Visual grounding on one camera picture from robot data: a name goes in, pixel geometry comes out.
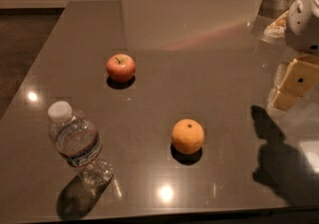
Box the clear plastic water bottle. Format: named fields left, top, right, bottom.
left=48, top=101, right=114, bottom=187

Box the red apple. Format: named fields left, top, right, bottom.
left=106, top=54, right=136, bottom=84

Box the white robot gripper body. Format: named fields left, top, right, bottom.
left=285, top=0, right=319, bottom=53

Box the orange fruit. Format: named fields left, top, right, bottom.
left=171, top=118, right=204, bottom=154

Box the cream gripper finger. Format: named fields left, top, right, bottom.
left=270, top=54, right=319, bottom=112

